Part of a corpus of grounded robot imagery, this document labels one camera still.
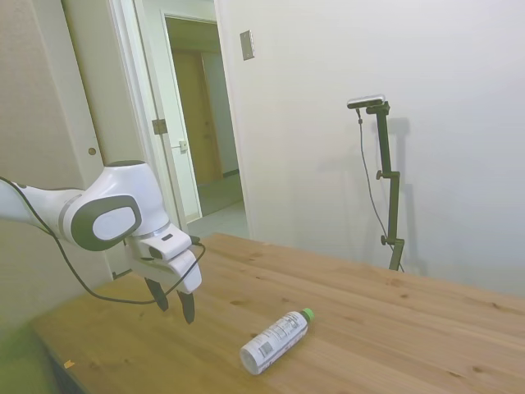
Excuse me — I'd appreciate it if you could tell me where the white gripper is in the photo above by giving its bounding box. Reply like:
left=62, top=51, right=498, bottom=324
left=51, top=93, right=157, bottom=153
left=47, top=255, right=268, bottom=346
left=125, top=241, right=203, bottom=325

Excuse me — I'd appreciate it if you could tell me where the white bottle with green cap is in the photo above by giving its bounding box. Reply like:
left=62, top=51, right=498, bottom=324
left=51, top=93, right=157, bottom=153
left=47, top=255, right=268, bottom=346
left=239, top=307, right=316, bottom=376

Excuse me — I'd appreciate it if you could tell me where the brown wooden door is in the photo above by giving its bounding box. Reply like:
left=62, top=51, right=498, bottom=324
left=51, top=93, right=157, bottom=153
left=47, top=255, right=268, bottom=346
left=171, top=48, right=225, bottom=186

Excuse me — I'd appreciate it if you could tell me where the cream open door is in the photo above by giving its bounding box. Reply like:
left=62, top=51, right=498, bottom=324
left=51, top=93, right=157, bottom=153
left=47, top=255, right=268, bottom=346
left=61, top=0, right=165, bottom=282

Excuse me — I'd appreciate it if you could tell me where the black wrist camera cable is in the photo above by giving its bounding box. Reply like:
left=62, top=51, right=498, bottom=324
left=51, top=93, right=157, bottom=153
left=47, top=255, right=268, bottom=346
left=0, top=176, right=206, bottom=305

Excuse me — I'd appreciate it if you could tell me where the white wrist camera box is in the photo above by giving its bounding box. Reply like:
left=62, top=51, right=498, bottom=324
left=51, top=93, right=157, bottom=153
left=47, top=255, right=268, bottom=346
left=137, top=227, right=194, bottom=262

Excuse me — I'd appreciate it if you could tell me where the dark jointed camera stand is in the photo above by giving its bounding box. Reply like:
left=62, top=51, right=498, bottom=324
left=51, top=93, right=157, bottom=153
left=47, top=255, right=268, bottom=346
left=364, top=104, right=406, bottom=272

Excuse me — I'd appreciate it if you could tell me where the grey wall switch plate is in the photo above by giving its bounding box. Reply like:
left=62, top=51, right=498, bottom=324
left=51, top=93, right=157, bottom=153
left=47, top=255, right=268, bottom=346
left=240, top=29, right=256, bottom=62

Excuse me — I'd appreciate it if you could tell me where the grey camera bar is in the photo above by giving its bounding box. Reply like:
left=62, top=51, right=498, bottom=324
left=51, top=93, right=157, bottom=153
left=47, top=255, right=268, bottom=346
left=346, top=94, right=387, bottom=110

